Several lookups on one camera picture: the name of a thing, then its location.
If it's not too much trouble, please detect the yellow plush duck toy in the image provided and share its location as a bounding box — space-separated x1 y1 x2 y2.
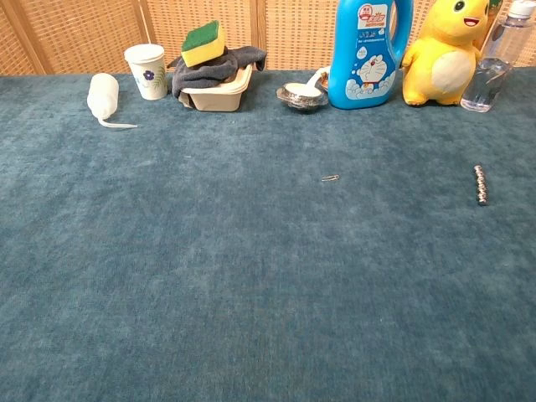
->
400 0 491 106

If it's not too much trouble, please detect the white squeeze wash bottle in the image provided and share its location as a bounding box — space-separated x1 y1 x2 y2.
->
86 73 138 129

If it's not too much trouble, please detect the blue pump detergent bottle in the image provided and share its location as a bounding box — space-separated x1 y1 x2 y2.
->
327 0 415 111

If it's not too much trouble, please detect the teal table cloth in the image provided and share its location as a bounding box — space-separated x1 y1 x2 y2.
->
0 66 536 402

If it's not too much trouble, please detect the yellow green scrub sponge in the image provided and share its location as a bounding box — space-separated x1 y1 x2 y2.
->
180 19 226 68

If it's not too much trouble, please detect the string of metal beads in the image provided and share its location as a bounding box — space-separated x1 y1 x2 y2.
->
472 164 491 207

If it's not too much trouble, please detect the white plastic spoon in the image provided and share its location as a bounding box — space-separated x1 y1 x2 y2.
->
307 65 332 90

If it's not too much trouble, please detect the woven bamboo folding screen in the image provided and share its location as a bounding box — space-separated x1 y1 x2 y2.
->
0 0 536 76

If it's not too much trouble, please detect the dark gray cloth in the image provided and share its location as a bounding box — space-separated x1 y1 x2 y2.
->
166 44 268 104

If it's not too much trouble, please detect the beige plastic food container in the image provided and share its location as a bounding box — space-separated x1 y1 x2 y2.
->
180 62 255 113

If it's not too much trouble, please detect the small glass bowl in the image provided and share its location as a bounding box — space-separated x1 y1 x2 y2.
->
276 81 330 113

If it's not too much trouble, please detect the white floral paper cup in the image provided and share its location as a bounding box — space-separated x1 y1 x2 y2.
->
123 43 168 101

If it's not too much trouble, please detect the clear plastic water bottle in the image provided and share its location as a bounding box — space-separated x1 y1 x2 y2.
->
460 0 536 113

